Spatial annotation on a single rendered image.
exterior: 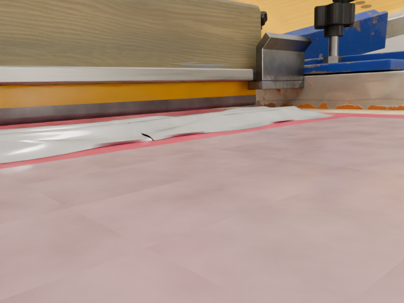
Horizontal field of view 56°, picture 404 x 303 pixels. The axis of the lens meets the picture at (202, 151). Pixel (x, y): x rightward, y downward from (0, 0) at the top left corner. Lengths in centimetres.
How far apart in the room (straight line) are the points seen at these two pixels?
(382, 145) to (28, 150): 14
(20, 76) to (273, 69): 23
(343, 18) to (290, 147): 29
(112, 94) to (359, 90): 23
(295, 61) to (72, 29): 23
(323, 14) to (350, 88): 8
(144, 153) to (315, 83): 29
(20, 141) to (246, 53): 26
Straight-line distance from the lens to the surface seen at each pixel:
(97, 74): 26
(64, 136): 19
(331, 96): 41
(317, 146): 16
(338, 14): 42
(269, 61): 38
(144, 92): 31
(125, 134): 19
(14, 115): 27
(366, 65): 40
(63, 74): 25
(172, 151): 15
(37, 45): 27
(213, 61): 35
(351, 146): 16
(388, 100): 39
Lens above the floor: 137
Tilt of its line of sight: 32 degrees down
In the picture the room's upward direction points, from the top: 23 degrees clockwise
